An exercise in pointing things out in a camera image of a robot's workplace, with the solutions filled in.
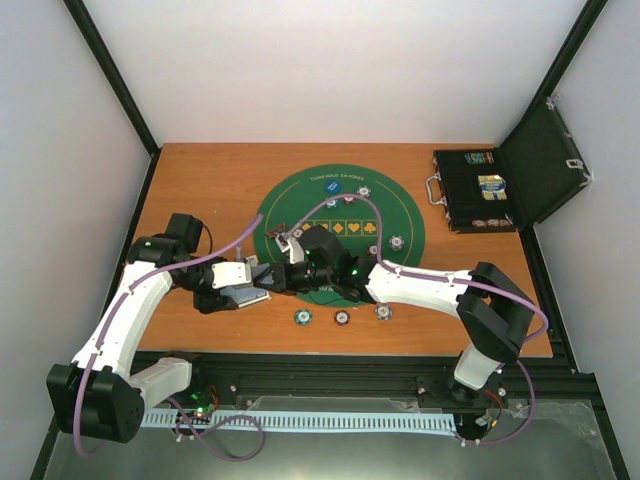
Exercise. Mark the grey card box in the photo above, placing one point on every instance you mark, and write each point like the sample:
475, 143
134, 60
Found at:
235, 292

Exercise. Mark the light blue cable duct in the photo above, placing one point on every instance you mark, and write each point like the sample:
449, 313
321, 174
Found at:
329, 422

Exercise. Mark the blue small blind button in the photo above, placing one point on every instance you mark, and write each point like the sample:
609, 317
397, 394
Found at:
332, 187

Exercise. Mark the teal poker chip stack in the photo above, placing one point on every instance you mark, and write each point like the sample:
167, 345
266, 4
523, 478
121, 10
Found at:
303, 317

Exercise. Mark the green controller board with LEDs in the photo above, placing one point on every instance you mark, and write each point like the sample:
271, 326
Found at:
206, 401

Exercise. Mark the black poker case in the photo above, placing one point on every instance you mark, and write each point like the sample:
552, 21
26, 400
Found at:
539, 161

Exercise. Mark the teal chips in case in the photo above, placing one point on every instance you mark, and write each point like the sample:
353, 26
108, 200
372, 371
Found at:
479, 157

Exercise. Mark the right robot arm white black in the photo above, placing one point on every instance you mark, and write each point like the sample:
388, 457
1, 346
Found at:
495, 314

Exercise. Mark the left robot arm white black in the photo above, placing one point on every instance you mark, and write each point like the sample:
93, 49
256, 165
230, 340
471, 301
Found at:
97, 395

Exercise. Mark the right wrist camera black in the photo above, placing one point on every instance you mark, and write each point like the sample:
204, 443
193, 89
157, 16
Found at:
316, 245

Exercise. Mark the red triangular dealer button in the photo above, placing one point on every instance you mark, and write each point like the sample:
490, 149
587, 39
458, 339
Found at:
275, 232

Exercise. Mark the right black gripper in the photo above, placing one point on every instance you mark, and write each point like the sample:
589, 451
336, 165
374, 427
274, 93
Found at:
280, 271

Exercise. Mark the blue playing card deck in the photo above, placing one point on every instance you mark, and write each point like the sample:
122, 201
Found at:
260, 296

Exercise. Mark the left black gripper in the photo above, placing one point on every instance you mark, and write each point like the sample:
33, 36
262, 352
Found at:
213, 302

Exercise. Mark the red chips in case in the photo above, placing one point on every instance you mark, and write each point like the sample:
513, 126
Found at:
492, 223

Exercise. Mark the red poker chip stack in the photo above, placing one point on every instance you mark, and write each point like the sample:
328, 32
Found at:
341, 317

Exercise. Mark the card deck in case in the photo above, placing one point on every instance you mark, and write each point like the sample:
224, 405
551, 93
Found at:
492, 187

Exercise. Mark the black aluminium frame rail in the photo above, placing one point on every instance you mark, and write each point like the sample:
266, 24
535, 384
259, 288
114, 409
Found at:
240, 377

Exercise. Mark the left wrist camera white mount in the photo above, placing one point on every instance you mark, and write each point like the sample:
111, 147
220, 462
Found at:
231, 274

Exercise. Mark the white poker chip stack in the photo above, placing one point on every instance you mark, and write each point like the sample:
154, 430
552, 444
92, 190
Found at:
383, 311

